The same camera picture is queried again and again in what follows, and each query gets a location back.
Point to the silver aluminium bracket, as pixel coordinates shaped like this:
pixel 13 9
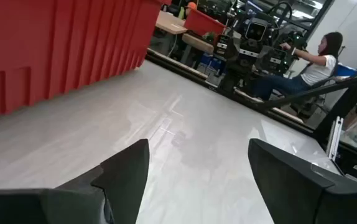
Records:
pixel 334 140

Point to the black office chair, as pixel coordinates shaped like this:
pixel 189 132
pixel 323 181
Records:
pixel 313 107

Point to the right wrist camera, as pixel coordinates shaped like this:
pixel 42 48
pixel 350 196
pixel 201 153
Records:
pixel 255 31

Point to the blue plastic box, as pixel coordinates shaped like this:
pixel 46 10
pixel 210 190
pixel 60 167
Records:
pixel 346 70

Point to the beige desk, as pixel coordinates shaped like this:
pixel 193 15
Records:
pixel 169 23
pixel 197 43

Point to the red plastic laundry bin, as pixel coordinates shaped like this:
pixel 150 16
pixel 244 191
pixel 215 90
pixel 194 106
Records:
pixel 57 46

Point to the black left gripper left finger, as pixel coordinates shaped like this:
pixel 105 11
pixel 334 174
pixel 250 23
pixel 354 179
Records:
pixel 125 174

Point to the person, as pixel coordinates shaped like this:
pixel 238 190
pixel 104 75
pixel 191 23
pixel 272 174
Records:
pixel 318 71

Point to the blue storage crate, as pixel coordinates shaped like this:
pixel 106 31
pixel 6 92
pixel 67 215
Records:
pixel 211 62

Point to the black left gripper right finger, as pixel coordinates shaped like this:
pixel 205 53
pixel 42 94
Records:
pixel 284 183

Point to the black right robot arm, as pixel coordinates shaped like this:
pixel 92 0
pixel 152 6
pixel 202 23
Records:
pixel 243 67

